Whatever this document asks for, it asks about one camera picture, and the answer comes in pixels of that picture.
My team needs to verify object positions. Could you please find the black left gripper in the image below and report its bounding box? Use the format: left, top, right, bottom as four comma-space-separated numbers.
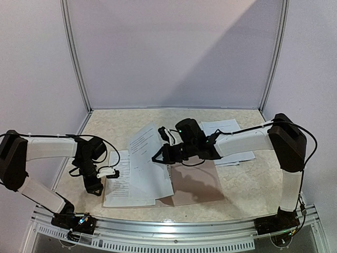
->
75, 158, 104, 196

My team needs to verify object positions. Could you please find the printed white top sheet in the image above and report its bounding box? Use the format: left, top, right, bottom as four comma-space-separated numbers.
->
103, 150, 155, 208

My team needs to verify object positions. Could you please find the printed white sheet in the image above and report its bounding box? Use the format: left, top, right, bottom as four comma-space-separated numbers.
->
103, 150, 155, 208
128, 123, 174, 200

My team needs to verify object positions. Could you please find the pink paper folder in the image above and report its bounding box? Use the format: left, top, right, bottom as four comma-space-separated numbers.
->
109, 151, 224, 208

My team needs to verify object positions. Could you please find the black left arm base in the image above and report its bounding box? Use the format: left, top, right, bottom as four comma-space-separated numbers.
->
51, 210, 97, 235

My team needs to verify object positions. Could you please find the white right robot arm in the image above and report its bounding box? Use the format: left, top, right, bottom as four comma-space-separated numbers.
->
152, 113, 307, 230

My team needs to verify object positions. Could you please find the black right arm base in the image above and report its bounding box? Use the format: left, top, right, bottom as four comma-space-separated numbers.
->
254, 208, 307, 236

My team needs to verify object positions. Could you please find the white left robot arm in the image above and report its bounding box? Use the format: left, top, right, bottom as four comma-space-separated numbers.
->
1, 130, 107, 229

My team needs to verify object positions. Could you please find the white paper stack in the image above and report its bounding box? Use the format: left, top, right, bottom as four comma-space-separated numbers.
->
201, 118, 256, 167

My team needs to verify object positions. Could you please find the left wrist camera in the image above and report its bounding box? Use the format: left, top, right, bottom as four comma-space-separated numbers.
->
96, 168, 120, 179

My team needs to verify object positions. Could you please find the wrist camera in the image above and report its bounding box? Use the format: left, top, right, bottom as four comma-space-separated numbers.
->
158, 126, 176, 146
96, 168, 120, 179

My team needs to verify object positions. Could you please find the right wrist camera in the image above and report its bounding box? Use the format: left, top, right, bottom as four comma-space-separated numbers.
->
158, 126, 176, 146

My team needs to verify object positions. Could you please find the aluminium front rail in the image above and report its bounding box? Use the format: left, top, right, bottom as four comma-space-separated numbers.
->
23, 205, 329, 252

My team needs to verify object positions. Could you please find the aluminium frame left post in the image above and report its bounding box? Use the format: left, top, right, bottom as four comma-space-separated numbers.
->
60, 0, 92, 113

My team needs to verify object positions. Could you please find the aluminium frame post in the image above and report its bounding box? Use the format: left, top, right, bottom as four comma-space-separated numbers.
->
60, 0, 92, 113
259, 0, 289, 114

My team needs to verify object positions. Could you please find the aluminium frame right post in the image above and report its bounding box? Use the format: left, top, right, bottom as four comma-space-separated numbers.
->
259, 0, 289, 114

